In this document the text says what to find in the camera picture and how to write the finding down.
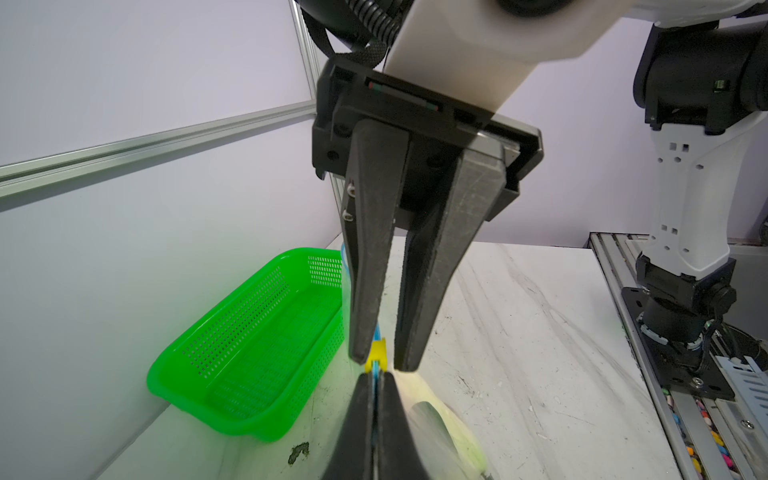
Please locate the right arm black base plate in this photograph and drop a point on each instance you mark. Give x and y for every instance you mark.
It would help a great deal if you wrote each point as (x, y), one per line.
(684, 360)

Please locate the green plastic basket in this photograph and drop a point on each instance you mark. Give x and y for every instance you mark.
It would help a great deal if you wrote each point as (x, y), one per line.
(250, 364)

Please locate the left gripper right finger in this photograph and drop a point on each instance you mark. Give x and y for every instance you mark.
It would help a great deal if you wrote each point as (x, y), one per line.
(396, 455)

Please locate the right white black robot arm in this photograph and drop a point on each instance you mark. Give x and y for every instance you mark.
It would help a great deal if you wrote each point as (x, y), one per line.
(702, 84)

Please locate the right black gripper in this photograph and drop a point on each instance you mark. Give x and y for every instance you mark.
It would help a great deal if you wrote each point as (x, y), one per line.
(382, 112)

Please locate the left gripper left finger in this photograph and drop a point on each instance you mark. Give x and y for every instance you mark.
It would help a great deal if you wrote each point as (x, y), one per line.
(352, 457)

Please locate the aluminium front rail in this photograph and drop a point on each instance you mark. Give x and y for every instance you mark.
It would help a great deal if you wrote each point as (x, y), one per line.
(715, 425)

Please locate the clear zip bag blue zipper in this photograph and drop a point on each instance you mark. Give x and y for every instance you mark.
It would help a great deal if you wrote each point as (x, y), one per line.
(448, 449)

